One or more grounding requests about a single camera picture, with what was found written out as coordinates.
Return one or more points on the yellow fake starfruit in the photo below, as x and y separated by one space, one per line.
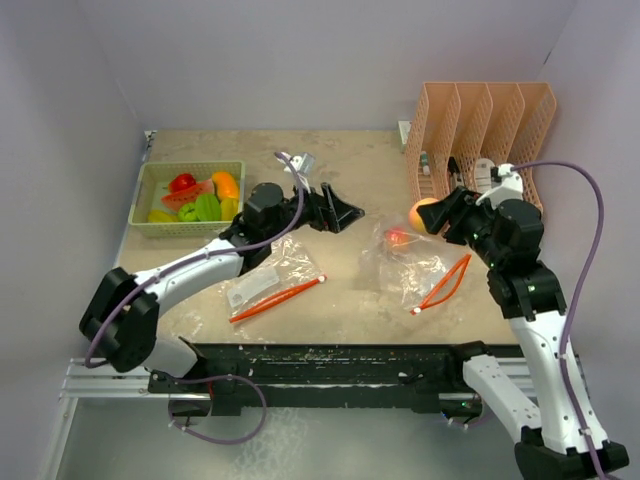
228 209

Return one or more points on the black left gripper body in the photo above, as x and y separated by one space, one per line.
312 214

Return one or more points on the light green perforated basket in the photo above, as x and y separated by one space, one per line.
152 219

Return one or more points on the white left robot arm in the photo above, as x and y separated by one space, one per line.
121 321

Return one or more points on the red fake strawberry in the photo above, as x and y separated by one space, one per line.
181 182

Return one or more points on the aluminium frame rail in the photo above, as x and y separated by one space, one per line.
103 382

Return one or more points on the green fake custard apple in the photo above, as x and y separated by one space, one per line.
187 213

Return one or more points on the green fake leafy vegetable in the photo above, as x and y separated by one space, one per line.
207 208

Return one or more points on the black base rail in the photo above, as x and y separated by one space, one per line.
326 376

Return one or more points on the clear zip bag orange seal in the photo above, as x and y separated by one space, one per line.
286 273

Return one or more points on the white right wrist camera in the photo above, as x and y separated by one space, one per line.
507 184

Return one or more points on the white bottle in organizer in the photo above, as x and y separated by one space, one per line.
482 174

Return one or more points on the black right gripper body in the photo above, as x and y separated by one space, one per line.
472 225

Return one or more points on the small white box behind organizer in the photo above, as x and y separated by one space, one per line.
404 127

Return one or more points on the fake watermelon slice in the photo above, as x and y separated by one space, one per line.
176 200

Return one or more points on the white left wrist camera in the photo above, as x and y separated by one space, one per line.
302 163

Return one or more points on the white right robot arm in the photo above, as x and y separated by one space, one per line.
556 435

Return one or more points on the white green tube in organizer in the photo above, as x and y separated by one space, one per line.
424 163

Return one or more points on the black item in organizer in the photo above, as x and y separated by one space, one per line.
454 174

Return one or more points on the orange plastic file organizer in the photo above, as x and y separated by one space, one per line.
506 122

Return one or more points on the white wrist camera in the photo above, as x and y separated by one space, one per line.
302 163
507 184

